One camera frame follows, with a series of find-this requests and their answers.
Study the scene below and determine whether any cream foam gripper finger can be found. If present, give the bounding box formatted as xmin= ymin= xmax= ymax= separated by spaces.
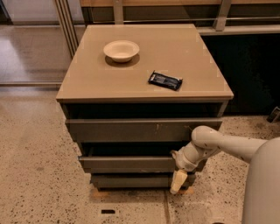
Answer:
xmin=170 ymin=170 xmax=187 ymax=194

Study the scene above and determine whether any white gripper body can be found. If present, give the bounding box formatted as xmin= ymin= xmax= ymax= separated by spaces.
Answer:
xmin=171 ymin=142 xmax=216 ymax=172

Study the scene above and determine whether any grey drawer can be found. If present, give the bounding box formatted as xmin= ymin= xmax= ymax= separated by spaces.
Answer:
xmin=90 ymin=172 xmax=197 ymax=189
xmin=66 ymin=118 xmax=222 ymax=143
xmin=79 ymin=156 xmax=176 ymax=174

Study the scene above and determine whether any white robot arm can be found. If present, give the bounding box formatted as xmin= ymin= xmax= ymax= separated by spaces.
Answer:
xmin=171 ymin=126 xmax=280 ymax=224

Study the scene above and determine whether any dark robot base part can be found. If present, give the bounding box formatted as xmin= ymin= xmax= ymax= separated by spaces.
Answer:
xmin=267 ymin=107 xmax=280 ymax=123

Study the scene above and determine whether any grey top drawer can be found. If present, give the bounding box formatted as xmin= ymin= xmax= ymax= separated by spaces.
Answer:
xmin=66 ymin=118 xmax=222 ymax=143

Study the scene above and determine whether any grey bottom drawer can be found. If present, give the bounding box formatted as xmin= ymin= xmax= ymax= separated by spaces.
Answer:
xmin=90 ymin=172 xmax=197 ymax=189

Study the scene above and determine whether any grey drawer cabinet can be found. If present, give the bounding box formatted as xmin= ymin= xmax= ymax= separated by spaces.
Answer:
xmin=55 ymin=24 xmax=235 ymax=192

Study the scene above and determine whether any black snack packet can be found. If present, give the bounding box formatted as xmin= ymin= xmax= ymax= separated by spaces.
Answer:
xmin=148 ymin=71 xmax=183 ymax=91

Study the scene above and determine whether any white ceramic bowl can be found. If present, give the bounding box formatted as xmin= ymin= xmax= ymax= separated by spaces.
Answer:
xmin=103 ymin=40 xmax=140 ymax=63

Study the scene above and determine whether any metal railing frame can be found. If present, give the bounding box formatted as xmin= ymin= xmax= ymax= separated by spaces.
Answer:
xmin=52 ymin=0 xmax=280 ymax=54

